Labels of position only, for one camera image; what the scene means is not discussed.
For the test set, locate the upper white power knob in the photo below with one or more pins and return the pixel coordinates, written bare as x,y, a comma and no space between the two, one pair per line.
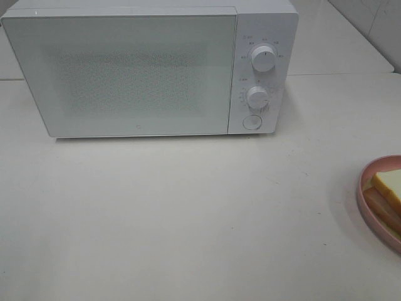
263,57

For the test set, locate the round door release button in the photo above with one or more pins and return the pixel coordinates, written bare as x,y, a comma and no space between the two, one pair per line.
252,122

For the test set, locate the white microwave door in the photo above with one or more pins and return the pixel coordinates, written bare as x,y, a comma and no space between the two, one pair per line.
127,76

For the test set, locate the lower white timer knob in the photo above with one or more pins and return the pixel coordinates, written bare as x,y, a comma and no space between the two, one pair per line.
257,98

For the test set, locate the pink round plate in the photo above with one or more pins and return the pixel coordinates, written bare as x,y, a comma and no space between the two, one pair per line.
381,231

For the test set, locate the white bread sandwich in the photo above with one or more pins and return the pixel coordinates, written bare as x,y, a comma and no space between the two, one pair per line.
382,195

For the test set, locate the white microwave oven body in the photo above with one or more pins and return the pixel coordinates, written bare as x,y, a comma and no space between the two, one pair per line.
257,22

